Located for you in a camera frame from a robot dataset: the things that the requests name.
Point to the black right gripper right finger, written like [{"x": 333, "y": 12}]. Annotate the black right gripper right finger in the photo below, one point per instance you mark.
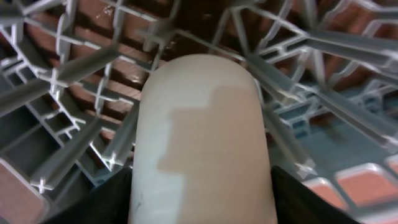
[{"x": 297, "y": 204}]

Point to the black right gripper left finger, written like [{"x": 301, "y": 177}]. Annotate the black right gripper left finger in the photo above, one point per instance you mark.
[{"x": 108, "y": 203}]

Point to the pale green cup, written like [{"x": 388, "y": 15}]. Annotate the pale green cup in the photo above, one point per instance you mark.
[{"x": 201, "y": 153}]

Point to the grey dishwasher rack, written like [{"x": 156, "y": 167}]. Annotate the grey dishwasher rack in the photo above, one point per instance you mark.
[{"x": 73, "y": 72}]

